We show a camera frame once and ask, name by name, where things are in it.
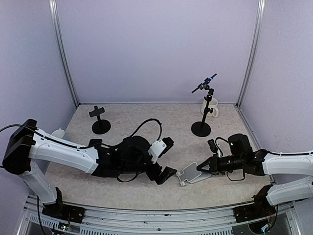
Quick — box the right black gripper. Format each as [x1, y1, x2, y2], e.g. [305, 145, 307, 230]
[197, 154, 245, 175]

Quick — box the white wedge phone stand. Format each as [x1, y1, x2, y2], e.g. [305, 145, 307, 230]
[176, 162, 212, 187]

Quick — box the black round-base phone stand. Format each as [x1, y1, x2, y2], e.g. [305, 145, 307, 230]
[89, 106, 111, 135]

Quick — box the black phone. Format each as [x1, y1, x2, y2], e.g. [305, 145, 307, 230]
[89, 139, 102, 147]

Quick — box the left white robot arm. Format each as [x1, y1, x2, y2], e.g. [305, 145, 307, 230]
[2, 119, 177, 218]

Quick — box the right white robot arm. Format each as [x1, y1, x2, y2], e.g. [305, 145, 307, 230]
[197, 134, 313, 217]

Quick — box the black tripod clamp stand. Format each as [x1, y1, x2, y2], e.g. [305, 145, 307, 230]
[191, 73, 217, 137]

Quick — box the white mug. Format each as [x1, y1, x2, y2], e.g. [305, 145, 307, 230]
[201, 98, 219, 118]

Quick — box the light blue mug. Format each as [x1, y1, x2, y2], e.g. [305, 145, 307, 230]
[51, 128, 66, 140]

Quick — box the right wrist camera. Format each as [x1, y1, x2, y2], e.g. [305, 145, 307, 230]
[207, 139, 223, 158]

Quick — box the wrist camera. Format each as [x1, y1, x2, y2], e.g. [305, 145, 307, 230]
[207, 139, 223, 158]
[148, 137, 174, 164]

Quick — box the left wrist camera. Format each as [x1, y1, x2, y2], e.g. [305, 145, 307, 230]
[148, 137, 174, 164]

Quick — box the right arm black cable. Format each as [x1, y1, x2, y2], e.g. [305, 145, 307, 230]
[215, 136, 313, 182]

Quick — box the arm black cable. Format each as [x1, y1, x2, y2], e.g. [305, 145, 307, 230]
[215, 136, 313, 182]
[0, 118, 164, 183]

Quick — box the front aluminium rail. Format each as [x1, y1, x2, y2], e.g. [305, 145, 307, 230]
[23, 193, 300, 235]

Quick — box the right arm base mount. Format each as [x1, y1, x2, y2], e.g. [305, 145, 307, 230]
[233, 203, 276, 223]

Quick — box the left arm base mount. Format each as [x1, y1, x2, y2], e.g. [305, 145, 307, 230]
[42, 203, 85, 224]

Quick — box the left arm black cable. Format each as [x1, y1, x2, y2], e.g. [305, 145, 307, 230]
[0, 118, 164, 183]

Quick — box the right aluminium frame post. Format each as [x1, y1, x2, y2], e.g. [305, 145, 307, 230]
[236, 0, 266, 109]

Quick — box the aluminium frame post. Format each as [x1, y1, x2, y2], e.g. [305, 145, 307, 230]
[236, 0, 266, 109]
[49, 0, 80, 109]

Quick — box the left aluminium frame post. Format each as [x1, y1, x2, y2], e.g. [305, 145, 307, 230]
[49, 0, 80, 109]

